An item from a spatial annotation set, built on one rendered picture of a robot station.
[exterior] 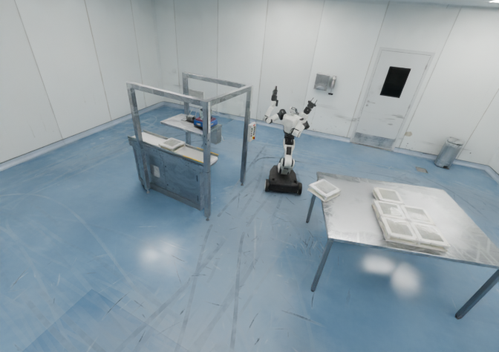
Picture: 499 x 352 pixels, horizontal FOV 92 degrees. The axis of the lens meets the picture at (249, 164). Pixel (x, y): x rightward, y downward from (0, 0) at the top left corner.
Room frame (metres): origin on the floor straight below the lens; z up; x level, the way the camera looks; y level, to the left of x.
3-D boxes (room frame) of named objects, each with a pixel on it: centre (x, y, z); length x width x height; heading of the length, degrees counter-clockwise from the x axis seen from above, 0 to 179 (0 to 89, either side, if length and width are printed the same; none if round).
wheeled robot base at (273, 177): (3.45, -0.58, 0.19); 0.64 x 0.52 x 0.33; 179
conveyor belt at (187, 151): (2.86, 1.08, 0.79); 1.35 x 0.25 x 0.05; 65
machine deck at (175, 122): (2.69, 0.74, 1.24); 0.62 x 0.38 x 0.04; 65
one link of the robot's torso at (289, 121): (3.51, -0.61, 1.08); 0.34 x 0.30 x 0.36; 43
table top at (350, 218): (1.96, -1.54, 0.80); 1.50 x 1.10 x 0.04; 84
